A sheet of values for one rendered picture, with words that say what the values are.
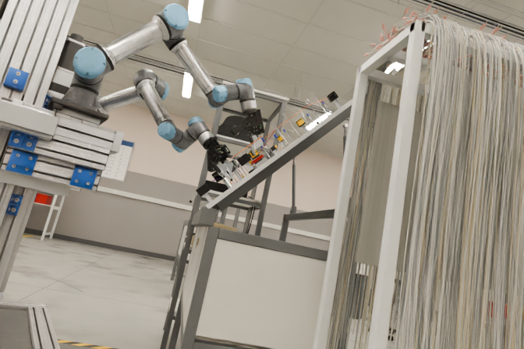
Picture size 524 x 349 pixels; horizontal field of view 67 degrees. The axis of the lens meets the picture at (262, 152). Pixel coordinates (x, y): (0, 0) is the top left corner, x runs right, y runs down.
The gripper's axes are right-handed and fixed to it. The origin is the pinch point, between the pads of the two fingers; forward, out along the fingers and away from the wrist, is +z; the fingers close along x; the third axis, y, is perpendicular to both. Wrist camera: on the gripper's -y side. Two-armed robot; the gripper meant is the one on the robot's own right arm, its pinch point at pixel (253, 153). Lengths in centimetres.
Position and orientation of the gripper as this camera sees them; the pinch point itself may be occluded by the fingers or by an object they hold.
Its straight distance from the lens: 186.4
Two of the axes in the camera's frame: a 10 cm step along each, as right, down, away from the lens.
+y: 9.8, -1.9, 0.1
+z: 1.9, 9.8, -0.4
